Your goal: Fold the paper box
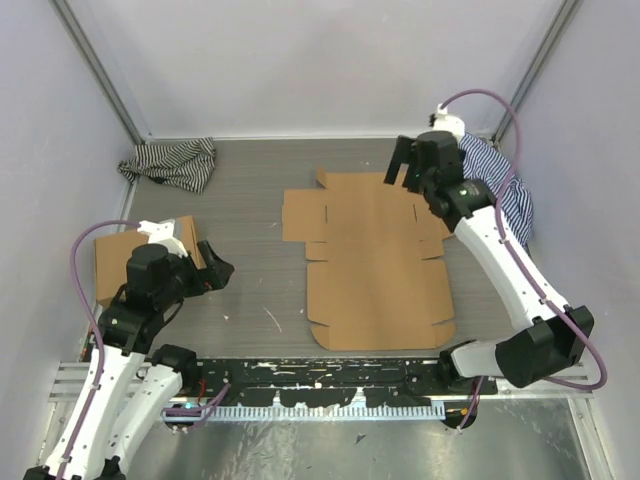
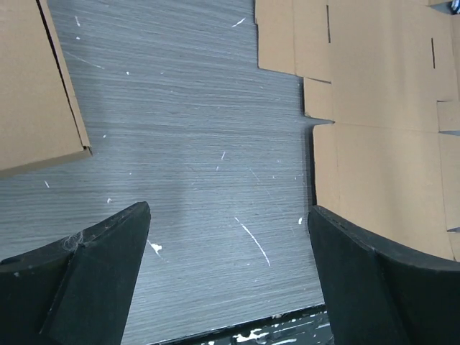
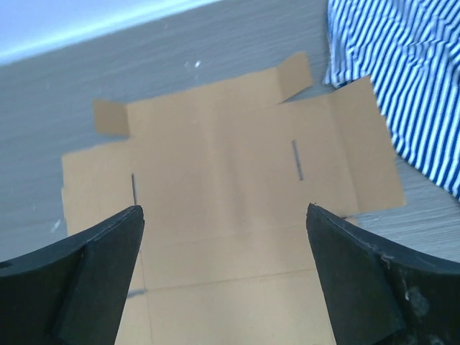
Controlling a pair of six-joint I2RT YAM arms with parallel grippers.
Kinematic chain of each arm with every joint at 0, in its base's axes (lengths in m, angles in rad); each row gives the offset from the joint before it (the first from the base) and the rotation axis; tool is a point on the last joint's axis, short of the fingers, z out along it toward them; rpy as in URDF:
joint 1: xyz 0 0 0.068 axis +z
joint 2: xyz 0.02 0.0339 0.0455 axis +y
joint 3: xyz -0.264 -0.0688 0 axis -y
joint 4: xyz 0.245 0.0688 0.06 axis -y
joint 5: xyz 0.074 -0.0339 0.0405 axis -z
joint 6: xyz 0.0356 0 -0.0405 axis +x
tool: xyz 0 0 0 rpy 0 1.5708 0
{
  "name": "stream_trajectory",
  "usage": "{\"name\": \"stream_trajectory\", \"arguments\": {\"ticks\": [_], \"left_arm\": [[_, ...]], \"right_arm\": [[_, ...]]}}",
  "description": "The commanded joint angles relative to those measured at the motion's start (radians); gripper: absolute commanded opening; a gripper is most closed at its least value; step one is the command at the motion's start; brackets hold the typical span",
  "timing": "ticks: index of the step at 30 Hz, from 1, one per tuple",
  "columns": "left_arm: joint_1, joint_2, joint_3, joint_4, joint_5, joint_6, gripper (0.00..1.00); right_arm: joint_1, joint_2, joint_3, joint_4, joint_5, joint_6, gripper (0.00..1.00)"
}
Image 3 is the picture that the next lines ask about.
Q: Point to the blue white striped cloth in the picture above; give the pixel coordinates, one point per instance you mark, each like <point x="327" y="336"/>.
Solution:
<point x="410" y="52"/>

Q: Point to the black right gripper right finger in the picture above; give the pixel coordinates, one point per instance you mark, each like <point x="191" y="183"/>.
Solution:
<point x="378" y="291"/>

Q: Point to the brown cardboard box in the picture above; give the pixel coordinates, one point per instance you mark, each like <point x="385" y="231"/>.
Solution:
<point x="224" y="173"/>

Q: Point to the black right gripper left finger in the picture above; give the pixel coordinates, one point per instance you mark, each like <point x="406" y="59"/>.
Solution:
<point x="74" y="290"/>

